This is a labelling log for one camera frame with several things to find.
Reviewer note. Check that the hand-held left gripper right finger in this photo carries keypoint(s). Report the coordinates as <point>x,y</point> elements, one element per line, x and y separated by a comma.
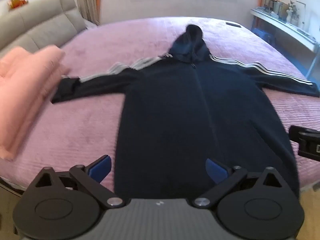
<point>216,171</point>

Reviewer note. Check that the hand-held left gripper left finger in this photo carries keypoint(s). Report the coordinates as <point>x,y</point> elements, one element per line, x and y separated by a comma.
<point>100,170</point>

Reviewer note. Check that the dark navy striped hooded jacket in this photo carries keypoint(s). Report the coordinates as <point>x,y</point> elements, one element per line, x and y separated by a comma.
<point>190,110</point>

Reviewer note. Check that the pink quilted bed cover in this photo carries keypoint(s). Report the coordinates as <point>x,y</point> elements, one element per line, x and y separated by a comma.
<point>95,120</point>

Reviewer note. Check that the folded pink blanket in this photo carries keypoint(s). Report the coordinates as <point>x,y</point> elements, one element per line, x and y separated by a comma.
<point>22,85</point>

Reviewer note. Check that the blue chair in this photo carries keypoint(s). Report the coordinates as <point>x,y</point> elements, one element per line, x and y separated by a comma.
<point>262,35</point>

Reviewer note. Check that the white long desk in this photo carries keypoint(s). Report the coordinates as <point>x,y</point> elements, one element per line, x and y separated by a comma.
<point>287,27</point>

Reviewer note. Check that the white vase with flowers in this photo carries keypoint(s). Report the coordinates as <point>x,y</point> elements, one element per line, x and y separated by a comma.
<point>292,11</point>

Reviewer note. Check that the picture frames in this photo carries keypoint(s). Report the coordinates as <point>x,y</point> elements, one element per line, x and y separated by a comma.
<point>278,8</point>

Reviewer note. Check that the small black device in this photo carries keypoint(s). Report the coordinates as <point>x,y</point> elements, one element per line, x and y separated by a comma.
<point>233,24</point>

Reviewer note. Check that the grey padded headboard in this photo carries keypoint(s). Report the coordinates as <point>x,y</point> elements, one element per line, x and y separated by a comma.
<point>37,22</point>

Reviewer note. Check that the orange plush toy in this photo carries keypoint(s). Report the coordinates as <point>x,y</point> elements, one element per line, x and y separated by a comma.
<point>18,2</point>

